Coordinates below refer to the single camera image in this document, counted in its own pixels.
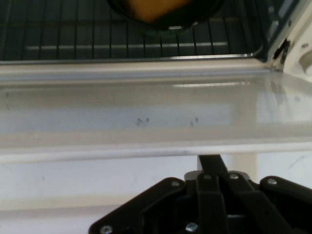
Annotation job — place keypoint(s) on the dark bowl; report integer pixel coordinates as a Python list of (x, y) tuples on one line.
[(204, 14)]

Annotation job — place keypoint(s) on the yellow bread piece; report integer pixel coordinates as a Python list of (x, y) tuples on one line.
[(156, 9)]

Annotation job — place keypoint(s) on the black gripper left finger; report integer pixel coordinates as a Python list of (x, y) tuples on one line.
[(170, 204)]

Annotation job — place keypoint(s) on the cream toaster oven body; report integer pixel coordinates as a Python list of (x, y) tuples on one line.
[(299, 26)]

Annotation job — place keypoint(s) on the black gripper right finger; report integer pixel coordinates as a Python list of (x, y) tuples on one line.
[(268, 207)]

